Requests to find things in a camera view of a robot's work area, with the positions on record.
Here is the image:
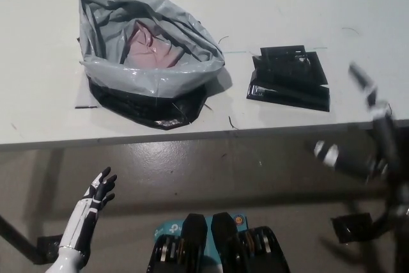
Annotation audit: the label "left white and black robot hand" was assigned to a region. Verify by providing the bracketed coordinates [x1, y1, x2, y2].
[58, 166, 118, 251]

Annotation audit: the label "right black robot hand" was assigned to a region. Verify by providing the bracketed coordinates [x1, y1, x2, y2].
[313, 61, 403, 187]

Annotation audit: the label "grey and black plastic bag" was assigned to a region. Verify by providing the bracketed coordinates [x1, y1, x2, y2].
[77, 0, 226, 132]

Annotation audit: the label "black table leg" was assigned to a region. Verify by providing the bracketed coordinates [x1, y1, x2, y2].
[0, 214, 42, 264]

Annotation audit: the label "teal router box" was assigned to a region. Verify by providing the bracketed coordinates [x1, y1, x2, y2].
[153, 210, 249, 273]

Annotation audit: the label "black robot legs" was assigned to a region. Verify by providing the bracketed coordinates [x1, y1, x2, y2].
[146, 212, 291, 273]

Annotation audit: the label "pink crumpled plastic item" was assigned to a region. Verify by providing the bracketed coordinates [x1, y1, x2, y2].
[123, 19, 189, 68]

